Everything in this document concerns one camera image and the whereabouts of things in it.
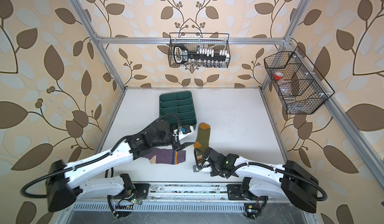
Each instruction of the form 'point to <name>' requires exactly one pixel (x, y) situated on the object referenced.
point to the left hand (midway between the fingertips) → (192, 134)
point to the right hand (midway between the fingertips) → (209, 162)
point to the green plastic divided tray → (178, 107)
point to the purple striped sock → (165, 156)
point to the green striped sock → (203, 140)
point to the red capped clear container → (278, 75)
